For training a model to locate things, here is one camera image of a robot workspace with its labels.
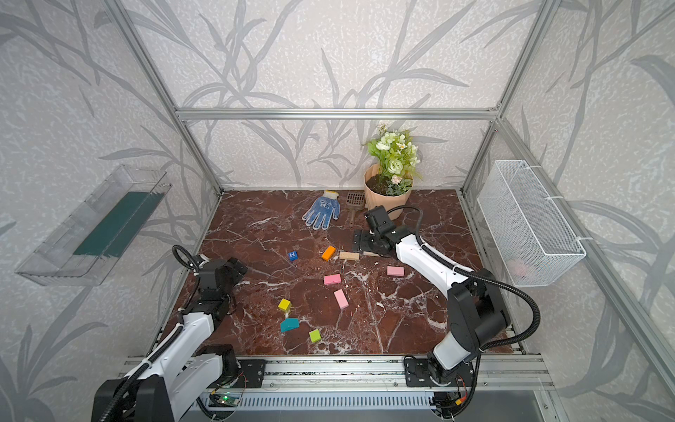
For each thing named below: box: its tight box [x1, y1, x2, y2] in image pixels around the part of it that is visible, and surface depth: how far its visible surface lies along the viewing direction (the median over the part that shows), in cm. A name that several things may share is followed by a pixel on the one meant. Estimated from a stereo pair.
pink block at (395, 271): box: [386, 266, 405, 277], surface depth 96 cm
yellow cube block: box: [277, 298, 292, 313], surface depth 86 cm
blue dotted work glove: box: [302, 189, 342, 231], surface depth 115 cm
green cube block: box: [309, 328, 322, 343], surface depth 82 cm
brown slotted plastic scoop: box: [346, 191, 367, 225], surface depth 117 cm
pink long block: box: [333, 288, 349, 310], surface depth 89 cm
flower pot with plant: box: [362, 123, 422, 213], surface depth 98 cm
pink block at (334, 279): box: [323, 273, 342, 285], surface depth 93 cm
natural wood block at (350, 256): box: [339, 251, 360, 261], surface depth 101 cm
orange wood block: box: [320, 245, 337, 262], surface depth 101 cm
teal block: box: [280, 317, 300, 334], surface depth 84 cm
